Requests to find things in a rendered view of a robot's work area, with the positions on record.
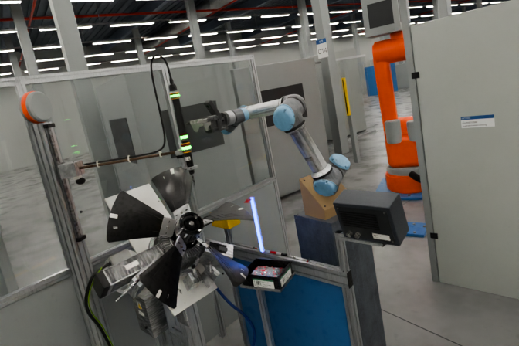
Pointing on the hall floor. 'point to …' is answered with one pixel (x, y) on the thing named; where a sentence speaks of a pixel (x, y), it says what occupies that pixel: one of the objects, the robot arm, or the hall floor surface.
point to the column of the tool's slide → (79, 261)
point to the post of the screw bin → (265, 317)
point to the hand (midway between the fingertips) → (192, 122)
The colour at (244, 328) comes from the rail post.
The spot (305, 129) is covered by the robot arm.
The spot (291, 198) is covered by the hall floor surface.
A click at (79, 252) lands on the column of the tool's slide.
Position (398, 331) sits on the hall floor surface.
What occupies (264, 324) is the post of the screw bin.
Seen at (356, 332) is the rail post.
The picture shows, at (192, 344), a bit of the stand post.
